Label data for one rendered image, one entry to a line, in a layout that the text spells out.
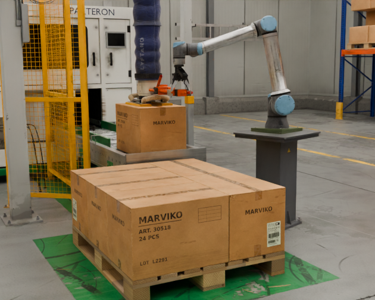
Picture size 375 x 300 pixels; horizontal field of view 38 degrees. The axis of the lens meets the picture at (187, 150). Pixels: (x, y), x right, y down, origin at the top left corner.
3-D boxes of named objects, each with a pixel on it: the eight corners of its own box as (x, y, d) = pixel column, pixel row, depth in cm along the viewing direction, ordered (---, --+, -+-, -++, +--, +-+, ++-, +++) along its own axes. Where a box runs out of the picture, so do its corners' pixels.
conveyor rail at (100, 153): (53, 143, 618) (53, 127, 615) (58, 143, 620) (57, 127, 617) (125, 180, 414) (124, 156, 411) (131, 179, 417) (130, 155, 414)
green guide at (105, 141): (56, 130, 617) (55, 122, 615) (65, 130, 621) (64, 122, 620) (99, 148, 476) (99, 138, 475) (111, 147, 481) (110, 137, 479)
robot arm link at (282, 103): (291, 112, 415) (273, 15, 408) (297, 113, 398) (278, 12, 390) (272, 116, 414) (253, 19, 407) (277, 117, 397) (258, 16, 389)
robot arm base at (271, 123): (271, 127, 438) (271, 115, 437) (293, 127, 427) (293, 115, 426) (260, 128, 423) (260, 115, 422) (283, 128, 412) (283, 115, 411)
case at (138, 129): (116, 148, 477) (115, 103, 471) (158, 145, 495) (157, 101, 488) (140, 159, 424) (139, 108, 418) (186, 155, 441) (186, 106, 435)
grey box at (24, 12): (19, 43, 445) (16, 5, 440) (25, 43, 447) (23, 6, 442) (23, 41, 427) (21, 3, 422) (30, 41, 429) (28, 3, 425)
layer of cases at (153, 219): (72, 224, 391) (69, 169, 385) (193, 206, 435) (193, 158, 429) (132, 281, 285) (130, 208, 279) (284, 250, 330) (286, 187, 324)
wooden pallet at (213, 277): (72, 243, 393) (72, 224, 391) (193, 224, 438) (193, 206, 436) (133, 307, 287) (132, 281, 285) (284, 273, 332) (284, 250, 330)
